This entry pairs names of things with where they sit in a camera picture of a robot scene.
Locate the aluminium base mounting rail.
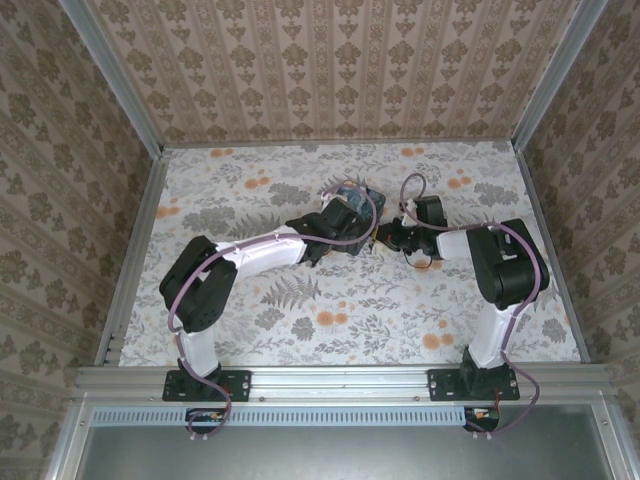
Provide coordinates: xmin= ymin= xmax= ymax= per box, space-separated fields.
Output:
xmin=74 ymin=366 xmax=617 ymax=405

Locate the white slotted cable duct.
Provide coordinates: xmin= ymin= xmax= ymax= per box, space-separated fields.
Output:
xmin=92 ymin=405 xmax=501 ymax=427

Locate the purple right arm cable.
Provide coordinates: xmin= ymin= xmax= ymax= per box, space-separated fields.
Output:
xmin=399 ymin=173 xmax=549 ymax=444

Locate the aluminium table side rail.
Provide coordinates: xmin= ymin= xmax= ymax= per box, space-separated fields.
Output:
xmin=513 ymin=142 xmax=592 ymax=364
xmin=93 ymin=148 xmax=172 ymax=369

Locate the floral patterned table cover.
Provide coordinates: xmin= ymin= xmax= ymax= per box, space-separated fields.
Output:
xmin=119 ymin=142 xmax=584 ymax=369

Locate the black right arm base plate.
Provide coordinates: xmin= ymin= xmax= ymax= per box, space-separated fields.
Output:
xmin=427 ymin=368 xmax=521 ymax=402

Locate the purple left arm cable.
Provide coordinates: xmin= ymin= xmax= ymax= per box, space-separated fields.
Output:
xmin=168 ymin=180 xmax=379 ymax=444

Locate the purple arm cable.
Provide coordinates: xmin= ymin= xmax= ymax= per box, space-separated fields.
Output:
xmin=399 ymin=173 xmax=549 ymax=444
xmin=168 ymin=180 xmax=379 ymax=444

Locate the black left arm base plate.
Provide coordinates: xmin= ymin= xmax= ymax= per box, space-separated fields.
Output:
xmin=162 ymin=368 xmax=253 ymax=402

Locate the grey sheet metal panel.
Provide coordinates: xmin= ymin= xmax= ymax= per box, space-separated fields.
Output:
xmin=44 ymin=424 xmax=640 ymax=480

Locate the black cable connector block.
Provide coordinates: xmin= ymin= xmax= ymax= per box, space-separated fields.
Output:
xmin=462 ymin=405 xmax=502 ymax=433
xmin=184 ymin=406 xmax=227 ymax=434

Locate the starry night print box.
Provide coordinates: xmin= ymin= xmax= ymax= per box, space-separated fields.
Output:
xmin=332 ymin=182 xmax=389 ymax=241

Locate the aluminium frame corner post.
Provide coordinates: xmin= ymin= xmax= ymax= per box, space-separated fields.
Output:
xmin=511 ymin=0 xmax=610 ymax=152
xmin=58 ymin=0 xmax=167 ymax=157

